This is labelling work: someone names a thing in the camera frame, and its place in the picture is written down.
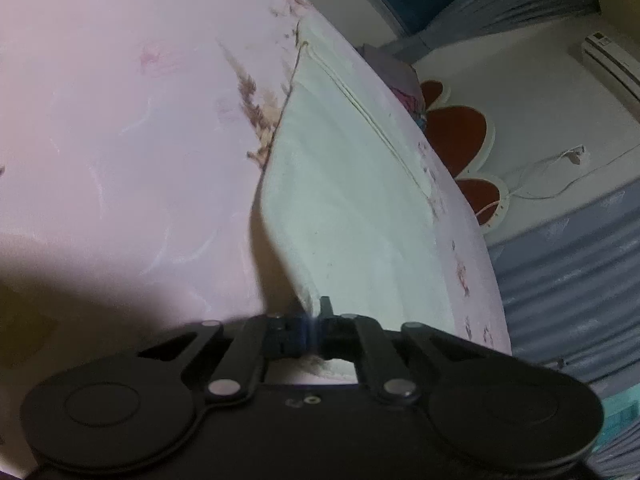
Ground cream white small garment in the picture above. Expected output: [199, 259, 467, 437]
[259, 14, 474, 336]

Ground pile of folded clothes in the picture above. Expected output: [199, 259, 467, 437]
[357, 44, 426, 130]

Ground blue patterned curtain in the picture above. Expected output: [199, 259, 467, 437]
[489, 181, 639, 478]

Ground red and white headboard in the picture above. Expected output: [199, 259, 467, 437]
[420, 80, 510, 234]

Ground pink floral bed sheet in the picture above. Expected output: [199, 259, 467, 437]
[1, 0, 511, 479]

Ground white air conditioner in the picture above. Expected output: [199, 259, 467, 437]
[582, 32, 639, 102]

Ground grey curtain right side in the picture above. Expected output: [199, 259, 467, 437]
[382, 0, 600, 64]

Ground white charger cable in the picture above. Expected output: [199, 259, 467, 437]
[474, 142, 640, 226]

